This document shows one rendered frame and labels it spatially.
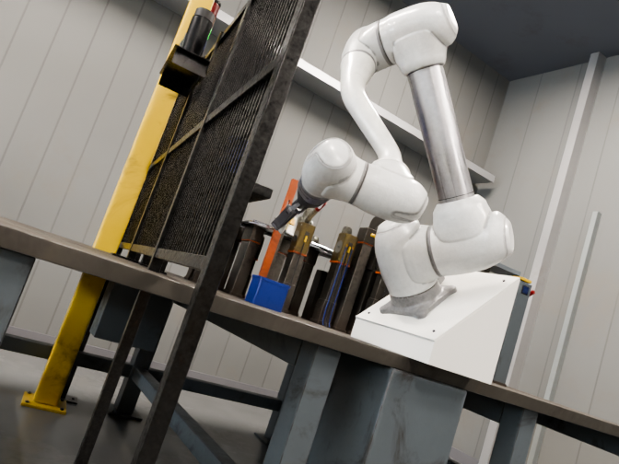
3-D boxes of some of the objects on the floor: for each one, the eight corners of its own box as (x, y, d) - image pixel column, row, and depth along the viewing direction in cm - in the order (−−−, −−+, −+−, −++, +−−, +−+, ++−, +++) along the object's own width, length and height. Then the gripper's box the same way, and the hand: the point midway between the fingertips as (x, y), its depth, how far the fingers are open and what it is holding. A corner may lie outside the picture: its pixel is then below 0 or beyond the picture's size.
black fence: (76, 399, 262) (190, 102, 284) (91, 767, 81) (402, -128, 103) (45, 391, 257) (164, 90, 278) (-11, 768, 76) (338, -175, 98)
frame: (379, 458, 353) (409, 358, 362) (632, 623, 213) (671, 453, 222) (-81, 367, 230) (-18, 219, 239) (-193, 616, 91) (-31, 237, 100)
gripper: (344, 153, 140) (324, 184, 160) (264, 202, 132) (253, 228, 152) (362, 176, 139) (339, 204, 159) (283, 227, 131) (270, 250, 151)
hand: (298, 215), depth 155 cm, fingers open, 13 cm apart
